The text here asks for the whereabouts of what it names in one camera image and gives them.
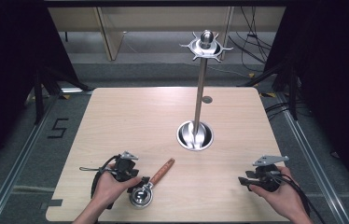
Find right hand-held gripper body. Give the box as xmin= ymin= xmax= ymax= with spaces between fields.
xmin=251 ymin=154 xmax=290 ymax=192

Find black curtain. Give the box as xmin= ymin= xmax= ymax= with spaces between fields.
xmin=0 ymin=0 xmax=82 ymax=183
xmin=262 ymin=0 xmax=349 ymax=208

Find black tripod stand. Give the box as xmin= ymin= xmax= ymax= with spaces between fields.
xmin=239 ymin=55 xmax=302 ymax=121
xmin=32 ymin=62 xmax=91 ymax=126

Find black floor cables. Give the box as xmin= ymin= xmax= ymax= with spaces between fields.
xmin=228 ymin=6 xmax=273 ymax=65

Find black tape strip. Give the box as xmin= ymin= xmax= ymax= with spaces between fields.
xmin=39 ymin=198 xmax=63 ymax=211

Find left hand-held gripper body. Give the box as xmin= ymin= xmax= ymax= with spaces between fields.
xmin=112 ymin=150 xmax=140 ymax=183

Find metal utensil rack stand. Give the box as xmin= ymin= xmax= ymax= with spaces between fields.
xmin=176 ymin=29 xmax=234 ymax=152

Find person's left hand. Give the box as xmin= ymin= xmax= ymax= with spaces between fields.
xmin=93 ymin=163 xmax=144 ymax=207

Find aluminium floor rail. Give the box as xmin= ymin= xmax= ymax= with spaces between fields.
xmin=273 ymin=92 xmax=349 ymax=224
xmin=0 ymin=88 xmax=85 ymax=224

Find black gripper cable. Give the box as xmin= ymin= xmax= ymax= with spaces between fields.
xmin=269 ymin=172 xmax=327 ymax=224
xmin=78 ymin=154 xmax=121 ymax=201

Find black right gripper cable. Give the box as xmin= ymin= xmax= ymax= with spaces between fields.
xmin=269 ymin=172 xmax=327 ymax=224

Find metal ladle with wooden handle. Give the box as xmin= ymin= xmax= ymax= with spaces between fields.
xmin=128 ymin=157 xmax=176 ymax=209

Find person's right hand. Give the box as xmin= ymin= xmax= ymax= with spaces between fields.
xmin=248 ymin=165 xmax=303 ymax=217

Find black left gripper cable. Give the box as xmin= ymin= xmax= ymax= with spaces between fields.
xmin=78 ymin=154 xmax=121 ymax=201

